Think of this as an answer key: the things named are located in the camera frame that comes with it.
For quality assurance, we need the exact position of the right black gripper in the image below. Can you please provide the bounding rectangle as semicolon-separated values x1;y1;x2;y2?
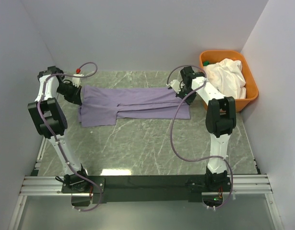
177;85;197;105

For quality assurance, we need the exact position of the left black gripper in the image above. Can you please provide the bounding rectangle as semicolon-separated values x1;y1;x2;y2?
57;82;83;105

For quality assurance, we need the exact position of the purple t shirt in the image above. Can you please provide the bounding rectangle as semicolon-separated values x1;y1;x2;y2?
78;85;181;127

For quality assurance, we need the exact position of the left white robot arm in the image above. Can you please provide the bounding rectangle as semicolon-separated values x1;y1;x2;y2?
27;66;91;193

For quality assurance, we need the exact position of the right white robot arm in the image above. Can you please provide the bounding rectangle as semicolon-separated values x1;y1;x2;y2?
170;65;236;191

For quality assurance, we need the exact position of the green object in basket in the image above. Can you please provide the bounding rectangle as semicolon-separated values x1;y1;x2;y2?
203;61;210;67

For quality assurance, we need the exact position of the orange plastic basket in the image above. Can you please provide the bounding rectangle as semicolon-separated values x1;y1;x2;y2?
199;50;259;112

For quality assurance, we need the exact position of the white t shirt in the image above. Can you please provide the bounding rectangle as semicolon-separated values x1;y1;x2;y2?
203;58;246;99

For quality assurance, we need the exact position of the black mounting base bar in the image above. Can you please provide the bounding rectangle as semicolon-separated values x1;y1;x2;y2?
56;173;232;207

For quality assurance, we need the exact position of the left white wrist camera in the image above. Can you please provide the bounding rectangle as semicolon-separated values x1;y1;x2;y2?
71;68;85;88

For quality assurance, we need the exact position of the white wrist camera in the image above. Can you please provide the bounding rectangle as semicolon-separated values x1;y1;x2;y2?
71;68;85;88
166;80;182;93

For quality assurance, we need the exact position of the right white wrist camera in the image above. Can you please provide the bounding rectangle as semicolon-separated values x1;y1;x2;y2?
166;80;182;93

